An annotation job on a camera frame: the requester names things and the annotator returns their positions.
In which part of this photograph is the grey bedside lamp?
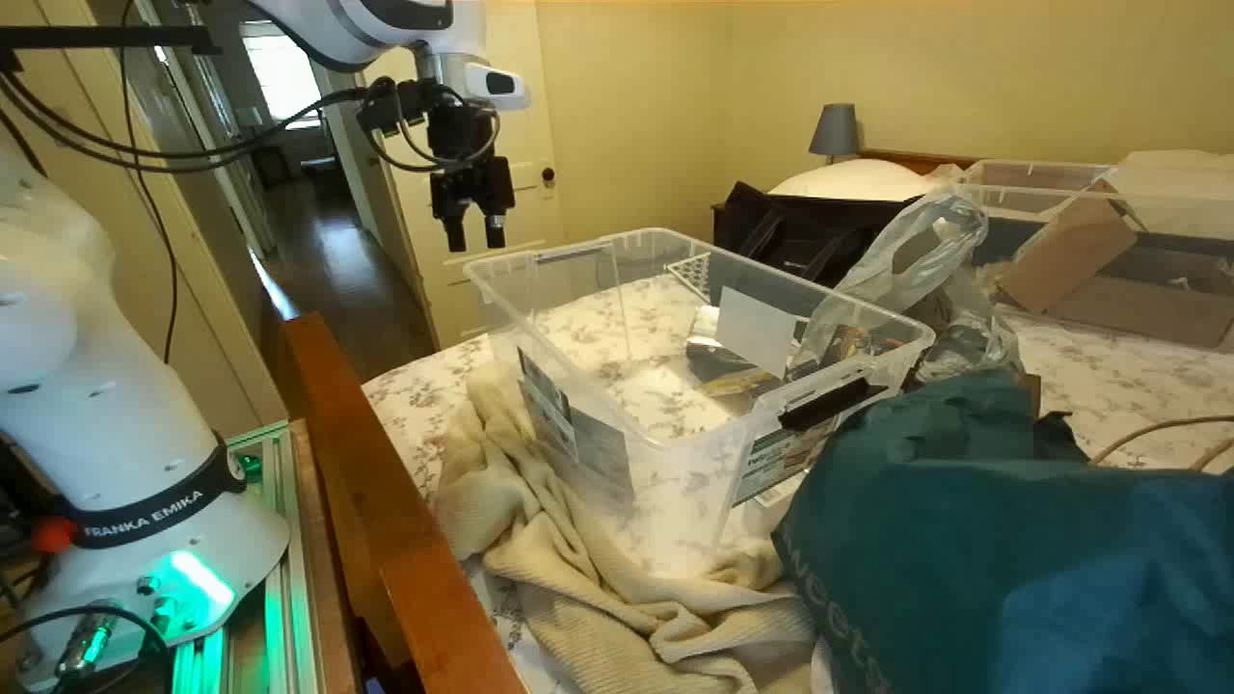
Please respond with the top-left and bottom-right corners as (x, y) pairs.
(810, 105), (862, 160)

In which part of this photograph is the cream towel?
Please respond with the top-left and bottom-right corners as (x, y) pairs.
(428, 361), (819, 694)

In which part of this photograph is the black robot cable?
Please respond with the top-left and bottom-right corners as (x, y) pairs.
(0, 60), (448, 367)

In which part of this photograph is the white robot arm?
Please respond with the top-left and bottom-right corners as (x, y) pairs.
(0, 159), (288, 694)

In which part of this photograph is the black handbag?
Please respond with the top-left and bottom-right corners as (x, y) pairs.
(714, 182), (902, 286)

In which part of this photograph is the teal fabric bag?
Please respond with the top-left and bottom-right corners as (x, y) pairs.
(777, 371), (1234, 694)

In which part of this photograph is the beige cable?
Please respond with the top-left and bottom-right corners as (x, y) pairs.
(1093, 413), (1234, 473)

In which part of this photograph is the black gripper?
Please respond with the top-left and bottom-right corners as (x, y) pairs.
(428, 105), (512, 253)

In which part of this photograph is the clear plastic storage bin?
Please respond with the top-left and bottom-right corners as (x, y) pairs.
(466, 227), (934, 573)

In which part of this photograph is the cardboard box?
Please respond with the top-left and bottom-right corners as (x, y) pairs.
(997, 198), (1234, 350)

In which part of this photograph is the floral bed sheet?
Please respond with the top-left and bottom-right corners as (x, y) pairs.
(367, 307), (1234, 694)

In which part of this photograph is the wooden bed footboard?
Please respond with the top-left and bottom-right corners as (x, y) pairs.
(273, 313), (522, 694)

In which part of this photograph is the clear plastic bag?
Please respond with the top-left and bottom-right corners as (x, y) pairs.
(792, 190), (1018, 380)

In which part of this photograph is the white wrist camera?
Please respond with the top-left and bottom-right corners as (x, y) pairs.
(462, 60), (530, 111)

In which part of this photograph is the teal robot base stand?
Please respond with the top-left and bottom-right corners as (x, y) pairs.
(169, 425), (326, 694)

